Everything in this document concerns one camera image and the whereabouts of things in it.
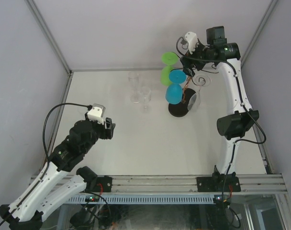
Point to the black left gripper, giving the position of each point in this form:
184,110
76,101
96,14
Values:
107,133

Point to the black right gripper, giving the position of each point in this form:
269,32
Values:
186,62

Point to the clear flute glass front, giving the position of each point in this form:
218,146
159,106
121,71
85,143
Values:
199,81

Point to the green plastic wine glass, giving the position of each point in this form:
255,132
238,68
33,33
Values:
169,59

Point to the blue plastic wine glass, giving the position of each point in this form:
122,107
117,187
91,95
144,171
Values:
174,91

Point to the metal wine glass rack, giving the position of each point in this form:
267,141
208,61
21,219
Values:
181,109

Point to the clear wine glass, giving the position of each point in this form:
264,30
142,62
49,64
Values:
145,93

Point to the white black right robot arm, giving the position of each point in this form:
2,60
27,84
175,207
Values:
240,114

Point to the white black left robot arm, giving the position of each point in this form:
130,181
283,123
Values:
40,199

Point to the clear tall champagne flute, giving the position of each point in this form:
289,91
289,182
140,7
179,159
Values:
133,78

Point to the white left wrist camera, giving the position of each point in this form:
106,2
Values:
96,113

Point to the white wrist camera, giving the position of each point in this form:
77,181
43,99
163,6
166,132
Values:
96,113
190,41

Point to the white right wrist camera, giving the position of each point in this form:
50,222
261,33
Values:
190,41

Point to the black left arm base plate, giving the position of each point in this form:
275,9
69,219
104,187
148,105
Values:
100,185

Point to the blue slotted cable duct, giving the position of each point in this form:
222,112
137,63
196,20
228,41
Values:
142,199

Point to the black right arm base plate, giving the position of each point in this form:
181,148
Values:
211,184

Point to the aluminium mounting rail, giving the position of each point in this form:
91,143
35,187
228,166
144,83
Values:
186,184

